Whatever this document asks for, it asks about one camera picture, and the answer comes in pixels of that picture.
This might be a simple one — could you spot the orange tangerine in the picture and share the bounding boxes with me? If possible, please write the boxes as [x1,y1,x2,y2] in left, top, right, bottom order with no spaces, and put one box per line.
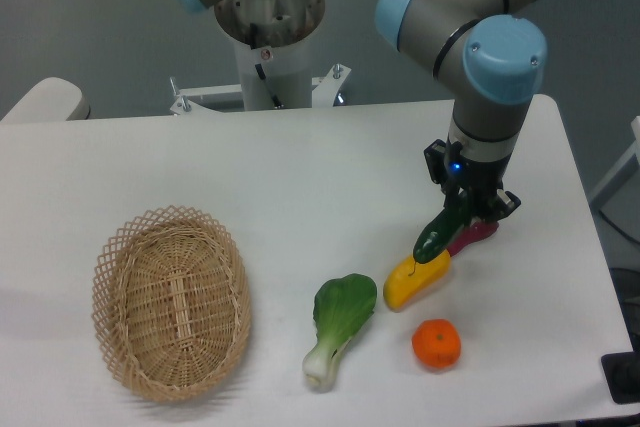
[411,319,462,370]

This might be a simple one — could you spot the green bok choy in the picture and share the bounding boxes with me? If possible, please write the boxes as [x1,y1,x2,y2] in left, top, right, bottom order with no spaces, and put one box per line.
[302,273,377,392]

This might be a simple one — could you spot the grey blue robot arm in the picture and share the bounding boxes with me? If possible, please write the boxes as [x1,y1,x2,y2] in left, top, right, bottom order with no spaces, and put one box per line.
[179,0,547,223]

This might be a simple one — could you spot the green cucumber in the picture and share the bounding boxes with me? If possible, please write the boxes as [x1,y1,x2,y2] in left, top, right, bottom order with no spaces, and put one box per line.
[412,193,472,263]

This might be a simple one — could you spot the white furniture at right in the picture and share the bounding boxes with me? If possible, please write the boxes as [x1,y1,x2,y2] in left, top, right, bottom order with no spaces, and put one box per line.
[587,117,639,211]

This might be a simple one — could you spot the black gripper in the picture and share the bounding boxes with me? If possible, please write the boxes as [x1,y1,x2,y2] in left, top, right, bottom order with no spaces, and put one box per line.
[424,139,520,223]

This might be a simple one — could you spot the woven wicker basket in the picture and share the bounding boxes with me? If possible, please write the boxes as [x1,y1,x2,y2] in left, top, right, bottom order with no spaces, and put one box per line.
[91,206,251,402]

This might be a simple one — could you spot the white chair armrest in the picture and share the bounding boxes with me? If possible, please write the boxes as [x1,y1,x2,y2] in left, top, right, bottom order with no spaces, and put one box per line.
[1,77,91,125]

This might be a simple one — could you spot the purple sweet potato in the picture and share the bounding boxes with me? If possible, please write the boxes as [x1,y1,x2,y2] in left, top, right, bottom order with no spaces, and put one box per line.
[446,221,499,257]

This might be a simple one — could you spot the black device at table edge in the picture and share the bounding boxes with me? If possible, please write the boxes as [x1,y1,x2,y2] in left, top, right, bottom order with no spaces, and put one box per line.
[601,351,639,405]

